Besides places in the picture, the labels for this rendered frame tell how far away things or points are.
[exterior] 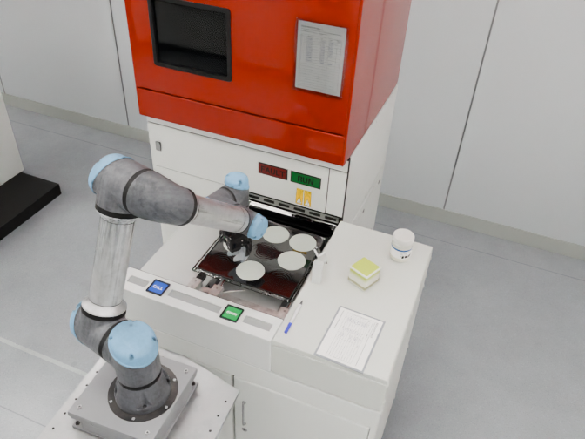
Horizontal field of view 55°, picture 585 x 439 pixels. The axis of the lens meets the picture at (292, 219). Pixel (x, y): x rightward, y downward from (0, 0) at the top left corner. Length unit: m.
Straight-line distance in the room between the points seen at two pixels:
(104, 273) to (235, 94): 0.79
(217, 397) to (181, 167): 0.98
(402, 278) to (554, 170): 1.82
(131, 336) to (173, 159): 0.99
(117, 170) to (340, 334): 0.79
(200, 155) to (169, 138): 0.14
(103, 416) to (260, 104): 1.06
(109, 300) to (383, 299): 0.83
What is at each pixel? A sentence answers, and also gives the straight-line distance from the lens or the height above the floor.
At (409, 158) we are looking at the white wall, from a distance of 3.63.
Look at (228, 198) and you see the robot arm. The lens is 1.73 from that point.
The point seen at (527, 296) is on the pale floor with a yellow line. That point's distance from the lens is 3.49.
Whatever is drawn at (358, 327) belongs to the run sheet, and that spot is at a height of 0.97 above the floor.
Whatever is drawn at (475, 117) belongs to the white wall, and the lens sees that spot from 3.44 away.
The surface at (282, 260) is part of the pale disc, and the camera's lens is 2.02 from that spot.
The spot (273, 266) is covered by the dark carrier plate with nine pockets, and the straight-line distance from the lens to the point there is 1.99.
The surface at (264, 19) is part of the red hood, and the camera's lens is 1.82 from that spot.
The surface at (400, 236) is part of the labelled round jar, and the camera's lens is 1.92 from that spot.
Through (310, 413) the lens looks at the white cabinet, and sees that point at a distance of 1.87.
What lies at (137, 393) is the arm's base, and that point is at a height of 0.97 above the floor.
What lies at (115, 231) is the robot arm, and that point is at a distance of 1.45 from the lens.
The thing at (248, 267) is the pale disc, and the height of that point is 0.90.
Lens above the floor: 2.25
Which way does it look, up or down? 38 degrees down
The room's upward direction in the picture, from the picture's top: 3 degrees clockwise
